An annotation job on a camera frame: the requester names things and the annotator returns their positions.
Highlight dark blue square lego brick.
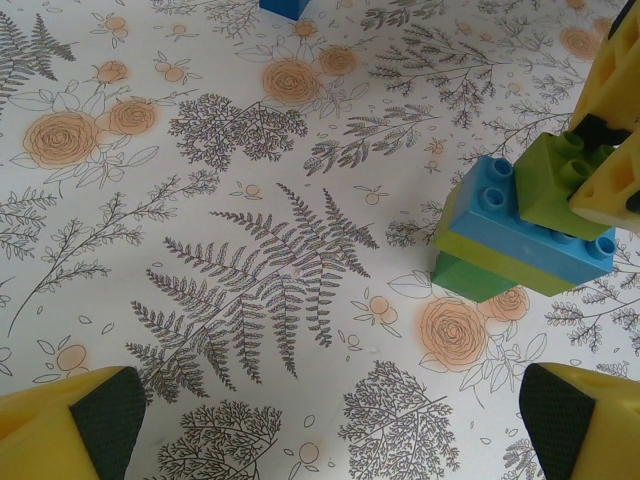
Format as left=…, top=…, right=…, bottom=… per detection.
left=259, top=0, right=312, bottom=21

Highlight floral printed table cover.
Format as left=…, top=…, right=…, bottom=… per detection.
left=0, top=0, right=640, bottom=480

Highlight light blue long lego brick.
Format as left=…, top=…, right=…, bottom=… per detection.
left=447, top=155, right=617, bottom=289

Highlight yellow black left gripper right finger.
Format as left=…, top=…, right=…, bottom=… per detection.
left=519, top=362, right=640, bottom=480

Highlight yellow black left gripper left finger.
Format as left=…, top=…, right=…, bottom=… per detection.
left=0, top=365, right=147, bottom=480

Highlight lime long lego brick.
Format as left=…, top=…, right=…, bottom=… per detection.
left=432, top=192, right=574, bottom=296
left=514, top=132, right=617, bottom=242

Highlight green square lego brick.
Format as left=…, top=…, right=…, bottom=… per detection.
left=432, top=249, right=521, bottom=305

